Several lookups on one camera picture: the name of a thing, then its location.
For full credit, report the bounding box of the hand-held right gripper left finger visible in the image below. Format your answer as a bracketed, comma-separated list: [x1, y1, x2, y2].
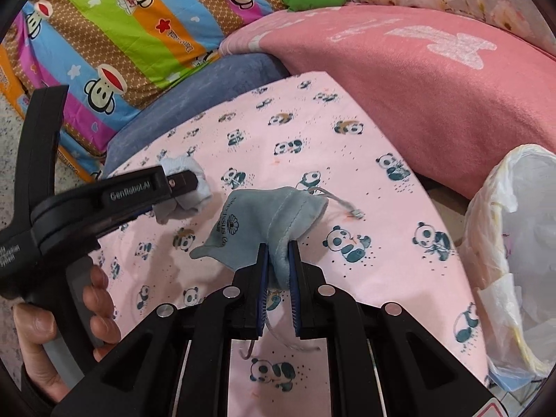
[52, 243, 268, 417]

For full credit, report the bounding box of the striped cartoon print quilt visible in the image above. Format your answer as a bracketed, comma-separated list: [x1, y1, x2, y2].
[0, 0, 300, 183]

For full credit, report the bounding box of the grey-blue drawstring pouch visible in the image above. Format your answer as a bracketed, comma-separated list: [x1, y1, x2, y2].
[190, 186, 366, 359]

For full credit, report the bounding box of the pink panda print sheet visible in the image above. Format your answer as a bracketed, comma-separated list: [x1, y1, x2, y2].
[93, 71, 491, 417]

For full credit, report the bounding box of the light blue cloth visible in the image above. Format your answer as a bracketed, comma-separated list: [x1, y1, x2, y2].
[489, 371, 537, 392]

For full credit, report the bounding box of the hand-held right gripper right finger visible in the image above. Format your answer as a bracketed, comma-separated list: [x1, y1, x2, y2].
[289, 240, 496, 417]

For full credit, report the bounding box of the person's left hand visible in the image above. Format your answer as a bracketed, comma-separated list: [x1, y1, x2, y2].
[13, 266, 122, 402]

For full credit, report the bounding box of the person's left forearm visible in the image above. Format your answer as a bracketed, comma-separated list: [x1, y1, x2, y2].
[17, 374, 59, 417]

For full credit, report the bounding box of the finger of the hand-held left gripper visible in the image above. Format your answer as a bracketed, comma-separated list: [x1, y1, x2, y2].
[99, 197, 180, 243]
[161, 169, 201, 198]

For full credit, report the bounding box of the blue velvet cushion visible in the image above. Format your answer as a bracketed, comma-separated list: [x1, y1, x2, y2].
[102, 52, 289, 179]

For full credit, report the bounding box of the bin with white plastic bag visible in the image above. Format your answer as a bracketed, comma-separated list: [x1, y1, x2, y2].
[458, 145, 556, 378]

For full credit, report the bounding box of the grey sock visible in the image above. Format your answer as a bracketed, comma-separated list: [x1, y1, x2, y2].
[154, 156, 213, 224]

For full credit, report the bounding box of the pink fleece blanket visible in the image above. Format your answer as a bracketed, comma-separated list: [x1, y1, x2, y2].
[219, 3, 556, 203]

